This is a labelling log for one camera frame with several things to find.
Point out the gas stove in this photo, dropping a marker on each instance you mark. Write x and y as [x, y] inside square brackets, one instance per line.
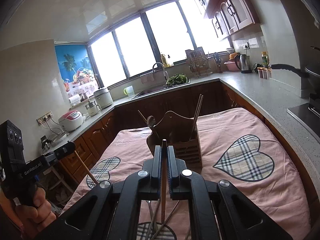
[305, 115]

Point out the brown wooden chopstick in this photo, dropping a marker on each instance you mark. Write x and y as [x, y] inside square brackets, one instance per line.
[143, 117]

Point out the palm tree roller blind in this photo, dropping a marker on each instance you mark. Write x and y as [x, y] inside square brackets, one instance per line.
[72, 65]

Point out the large kitchen window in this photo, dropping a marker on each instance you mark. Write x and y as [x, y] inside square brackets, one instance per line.
[140, 47]

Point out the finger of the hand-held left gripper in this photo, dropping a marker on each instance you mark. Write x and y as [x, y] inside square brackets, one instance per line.
[62, 151]

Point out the large white rice cooker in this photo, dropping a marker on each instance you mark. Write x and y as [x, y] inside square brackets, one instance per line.
[103, 98]

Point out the steel kitchen faucet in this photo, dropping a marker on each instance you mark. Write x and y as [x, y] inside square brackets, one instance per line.
[157, 65]

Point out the red and white rice cooker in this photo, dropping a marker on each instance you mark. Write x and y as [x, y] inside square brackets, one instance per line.
[71, 121]

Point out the pink cloth with plaid hearts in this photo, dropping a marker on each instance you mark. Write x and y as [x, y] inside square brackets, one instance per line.
[250, 192]

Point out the small white kitchen appliance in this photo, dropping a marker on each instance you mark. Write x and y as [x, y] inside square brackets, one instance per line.
[92, 108]

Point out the kitchen sink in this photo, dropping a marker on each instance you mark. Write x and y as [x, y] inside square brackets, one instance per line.
[152, 91]

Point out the wooden base cabinets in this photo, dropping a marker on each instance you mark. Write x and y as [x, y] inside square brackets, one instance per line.
[130, 115]

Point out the yellow capped seasoning bottle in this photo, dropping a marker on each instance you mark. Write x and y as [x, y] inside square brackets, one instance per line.
[265, 60]

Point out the black wok lid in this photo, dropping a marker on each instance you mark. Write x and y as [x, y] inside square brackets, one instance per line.
[315, 67]

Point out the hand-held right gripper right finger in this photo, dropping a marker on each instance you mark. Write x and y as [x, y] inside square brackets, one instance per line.
[170, 177]

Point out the pink basin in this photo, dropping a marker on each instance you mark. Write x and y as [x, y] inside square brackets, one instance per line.
[230, 65]

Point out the wall socket strip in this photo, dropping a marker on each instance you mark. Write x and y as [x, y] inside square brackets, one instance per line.
[45, 118]

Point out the small wooden wall cabinet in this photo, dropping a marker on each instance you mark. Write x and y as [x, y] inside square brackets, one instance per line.
[237, 10]

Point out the metal dish rack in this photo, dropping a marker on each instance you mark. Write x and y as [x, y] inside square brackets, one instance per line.
[200, 67]

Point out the black wok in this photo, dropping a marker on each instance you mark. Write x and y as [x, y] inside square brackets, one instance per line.
[285, 68]

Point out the white dish cloth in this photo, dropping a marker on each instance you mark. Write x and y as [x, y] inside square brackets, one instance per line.
[147, 78]

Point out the white bowl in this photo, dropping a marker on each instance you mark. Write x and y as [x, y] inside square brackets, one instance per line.
[230, 50]

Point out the orange bowl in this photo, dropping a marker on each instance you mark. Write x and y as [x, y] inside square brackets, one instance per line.
[234, 56]

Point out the steel electric kettle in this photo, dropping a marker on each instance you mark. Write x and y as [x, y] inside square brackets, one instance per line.
[245, 63]

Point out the green leafy vegetables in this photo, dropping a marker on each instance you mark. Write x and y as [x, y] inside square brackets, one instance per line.
[176, 80]

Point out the yellow oil bottle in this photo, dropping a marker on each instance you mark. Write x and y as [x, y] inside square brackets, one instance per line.
[163, 60]

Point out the small black device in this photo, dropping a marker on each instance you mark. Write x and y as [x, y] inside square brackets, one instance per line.
[47, 143]

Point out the wooden utensil holder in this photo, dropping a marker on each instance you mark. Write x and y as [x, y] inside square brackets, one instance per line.
[185, 152]

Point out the wooden cutting board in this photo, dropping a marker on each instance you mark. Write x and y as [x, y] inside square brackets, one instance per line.
[193, 53]

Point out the white wall socket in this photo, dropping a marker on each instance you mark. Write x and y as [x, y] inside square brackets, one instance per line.
[245, 45]

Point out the light wooden chopstick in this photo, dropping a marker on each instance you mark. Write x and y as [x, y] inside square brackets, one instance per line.
[86, 167]

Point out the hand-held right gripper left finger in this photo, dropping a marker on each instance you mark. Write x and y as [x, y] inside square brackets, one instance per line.
[158, 177]

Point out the person's left hand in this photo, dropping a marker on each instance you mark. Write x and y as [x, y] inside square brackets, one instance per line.
[37, 212]

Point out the small spice jar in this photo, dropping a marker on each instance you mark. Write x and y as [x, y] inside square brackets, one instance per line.
[260, 73]
[264, 73]
[269, 73]

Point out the metal spoon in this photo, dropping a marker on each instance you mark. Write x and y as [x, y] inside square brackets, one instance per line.
[150, 121]

